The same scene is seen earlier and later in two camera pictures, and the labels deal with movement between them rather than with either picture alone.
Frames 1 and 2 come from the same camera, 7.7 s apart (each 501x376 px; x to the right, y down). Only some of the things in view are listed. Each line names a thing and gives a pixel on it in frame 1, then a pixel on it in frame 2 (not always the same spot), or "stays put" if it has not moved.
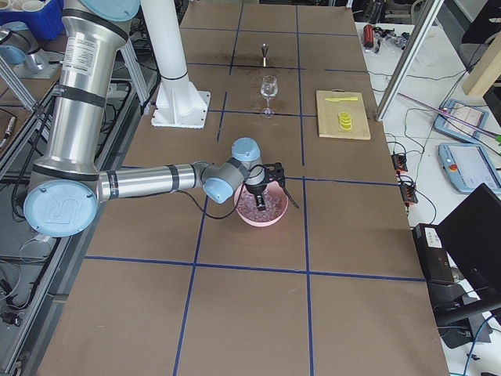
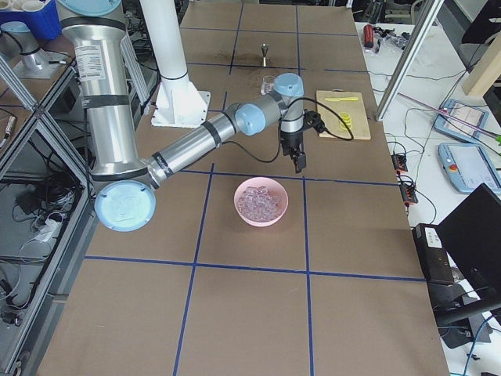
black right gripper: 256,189 -> 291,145
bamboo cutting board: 328,113 stays put
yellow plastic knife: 341,99 stays put
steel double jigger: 264,48 stays put
